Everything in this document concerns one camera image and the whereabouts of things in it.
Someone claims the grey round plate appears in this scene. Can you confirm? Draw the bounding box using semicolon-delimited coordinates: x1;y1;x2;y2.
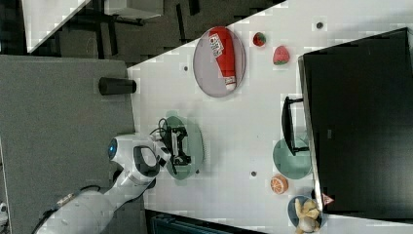
193;27;245;98

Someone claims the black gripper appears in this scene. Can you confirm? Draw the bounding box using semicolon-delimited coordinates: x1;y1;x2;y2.
164;127;191;166

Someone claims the green plastic strainer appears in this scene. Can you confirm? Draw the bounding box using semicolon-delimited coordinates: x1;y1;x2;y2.
161;116;205;180

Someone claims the blue bowl with banana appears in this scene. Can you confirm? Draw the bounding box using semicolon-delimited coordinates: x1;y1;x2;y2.
287;196;323;234

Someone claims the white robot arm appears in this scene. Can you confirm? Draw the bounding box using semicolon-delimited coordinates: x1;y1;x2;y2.
31;127;198;234

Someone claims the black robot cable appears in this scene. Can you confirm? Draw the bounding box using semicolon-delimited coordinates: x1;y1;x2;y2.
149;117;173;144

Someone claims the green mug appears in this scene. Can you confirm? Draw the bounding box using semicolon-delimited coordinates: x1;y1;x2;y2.
273;138;312;179

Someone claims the red ketchup bottle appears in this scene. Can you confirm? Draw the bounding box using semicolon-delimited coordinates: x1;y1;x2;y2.
208;26;237;91

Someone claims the dark red strawberry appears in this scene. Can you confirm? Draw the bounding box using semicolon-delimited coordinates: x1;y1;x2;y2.
253;32;266;47

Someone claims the pink strawberry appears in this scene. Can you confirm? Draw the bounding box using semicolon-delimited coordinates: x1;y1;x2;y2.
273;46;290;65

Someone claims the orange slice toy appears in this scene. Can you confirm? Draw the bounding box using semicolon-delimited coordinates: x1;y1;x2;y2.
271;175;288;194

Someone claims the black cylinder post upper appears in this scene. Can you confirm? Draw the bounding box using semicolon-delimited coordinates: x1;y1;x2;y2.
98;77;137;96

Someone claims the black toaster oven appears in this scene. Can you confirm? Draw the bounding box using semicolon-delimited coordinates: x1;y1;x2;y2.
282;27;413;223

